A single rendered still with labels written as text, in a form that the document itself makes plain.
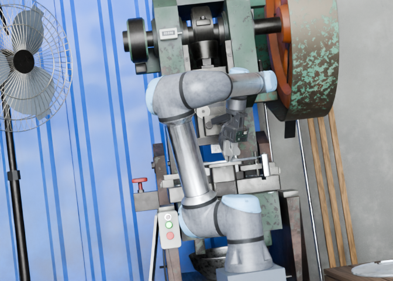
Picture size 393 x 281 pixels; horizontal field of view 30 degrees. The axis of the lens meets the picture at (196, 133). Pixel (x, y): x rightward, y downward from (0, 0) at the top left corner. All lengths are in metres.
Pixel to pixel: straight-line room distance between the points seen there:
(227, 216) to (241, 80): 0.44
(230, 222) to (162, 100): 0.43
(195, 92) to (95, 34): 2.13
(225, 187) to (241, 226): 0.65
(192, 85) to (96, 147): 2.06
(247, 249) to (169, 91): 0.54
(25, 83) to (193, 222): 1.18
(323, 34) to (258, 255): 0.92
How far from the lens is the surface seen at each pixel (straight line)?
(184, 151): 2.28
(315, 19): 2.77
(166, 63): 2.96
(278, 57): 3.41
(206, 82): 2.19
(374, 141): 4.41
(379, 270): 2.62
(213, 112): 2.99
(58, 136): 4.22
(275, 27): 3.12
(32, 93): 3.23
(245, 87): 2.38
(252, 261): 2.27
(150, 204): 2.81
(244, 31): 3.00
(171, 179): 3.04
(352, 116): 4.38
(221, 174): 2.89
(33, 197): 4.24
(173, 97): 2.21
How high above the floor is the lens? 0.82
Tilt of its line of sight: 2 degrees up
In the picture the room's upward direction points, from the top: 7 degrees counter-clockwise
